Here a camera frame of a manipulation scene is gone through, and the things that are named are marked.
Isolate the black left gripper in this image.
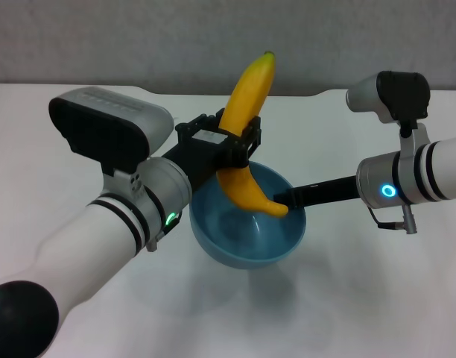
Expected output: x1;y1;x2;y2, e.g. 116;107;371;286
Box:
159;108;262;191

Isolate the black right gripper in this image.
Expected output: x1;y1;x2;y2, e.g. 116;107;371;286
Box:
274;175;361;208

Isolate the yellow banana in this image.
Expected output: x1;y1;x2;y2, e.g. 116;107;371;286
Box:
216;51;289;217

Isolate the blue bowl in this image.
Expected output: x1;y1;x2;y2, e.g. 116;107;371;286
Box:
189;161;307;271

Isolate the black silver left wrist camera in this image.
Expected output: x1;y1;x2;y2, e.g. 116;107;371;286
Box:
48;86;174;177

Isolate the left arm cable with plug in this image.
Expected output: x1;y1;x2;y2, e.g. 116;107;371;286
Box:
145;211;183;253

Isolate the arm cable with plug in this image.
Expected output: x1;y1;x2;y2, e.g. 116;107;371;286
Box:
367;203;419;235
145;211;183;253

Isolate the right arm cable with plug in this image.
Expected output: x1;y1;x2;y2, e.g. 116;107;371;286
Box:
367;203;419;235

